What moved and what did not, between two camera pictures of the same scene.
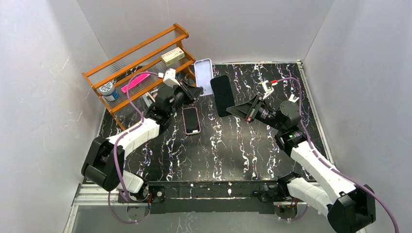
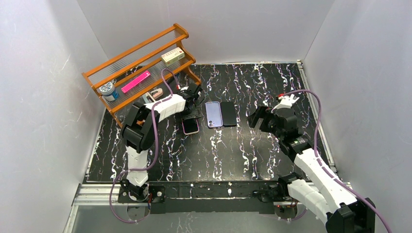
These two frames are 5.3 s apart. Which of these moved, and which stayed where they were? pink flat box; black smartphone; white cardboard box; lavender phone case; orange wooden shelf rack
Moved: black smartphone; lavender phone case
Stayed: pink flat box; white cardboard box; orange wooden shelf rack
